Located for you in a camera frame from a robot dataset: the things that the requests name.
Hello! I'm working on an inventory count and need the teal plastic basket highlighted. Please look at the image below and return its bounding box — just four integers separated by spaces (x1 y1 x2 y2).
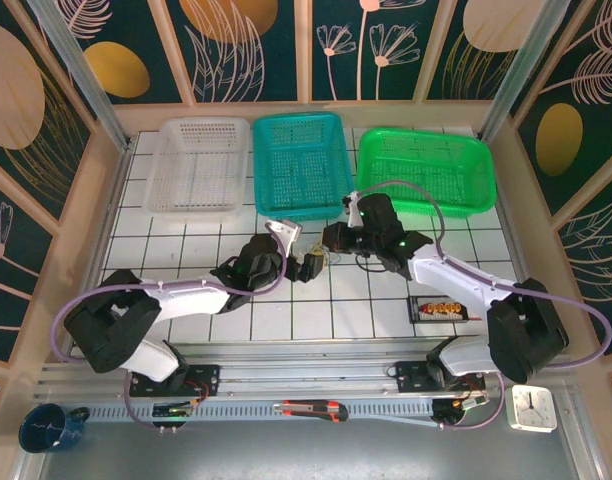
250 112 358 224

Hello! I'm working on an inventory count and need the green plastic basket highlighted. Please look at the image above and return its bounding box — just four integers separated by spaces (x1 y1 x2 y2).
354 127 498 221

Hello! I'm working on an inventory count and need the black tray with orange connectors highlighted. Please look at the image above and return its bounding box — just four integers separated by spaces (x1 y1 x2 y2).
407 295 482 325

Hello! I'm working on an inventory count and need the white plastic basket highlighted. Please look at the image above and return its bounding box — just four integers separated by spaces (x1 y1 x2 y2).
143 116 252 221

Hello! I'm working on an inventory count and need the red and black utility knife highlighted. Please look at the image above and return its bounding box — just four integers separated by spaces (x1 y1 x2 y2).
273 399 349 424

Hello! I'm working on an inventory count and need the white square clock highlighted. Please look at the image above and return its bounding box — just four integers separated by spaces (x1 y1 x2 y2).
505 384 558 434

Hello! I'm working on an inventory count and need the dark blue mug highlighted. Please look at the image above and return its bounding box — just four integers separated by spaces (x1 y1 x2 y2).
18 403 91 454

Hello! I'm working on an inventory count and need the thin black wire loop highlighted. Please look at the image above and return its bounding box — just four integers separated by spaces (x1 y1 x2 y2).
353 247 387 274

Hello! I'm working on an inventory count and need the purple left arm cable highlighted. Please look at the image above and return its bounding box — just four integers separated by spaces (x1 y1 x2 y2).
52 234 293 432

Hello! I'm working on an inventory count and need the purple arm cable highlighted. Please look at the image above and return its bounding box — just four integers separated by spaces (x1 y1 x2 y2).
353 179 612 432
52 234 293 432

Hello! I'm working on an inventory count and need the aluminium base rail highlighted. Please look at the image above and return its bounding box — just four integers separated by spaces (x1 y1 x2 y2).
35 342 575 401

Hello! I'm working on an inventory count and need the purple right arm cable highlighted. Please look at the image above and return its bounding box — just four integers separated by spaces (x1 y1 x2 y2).
353 179 612 432

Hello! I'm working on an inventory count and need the grey slotted cable duct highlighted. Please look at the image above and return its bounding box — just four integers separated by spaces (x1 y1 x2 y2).
33 399 437 426

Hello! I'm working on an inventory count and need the aluminium frame post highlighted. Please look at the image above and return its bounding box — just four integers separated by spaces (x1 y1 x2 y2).
478 0 570 142
28 0 133 151

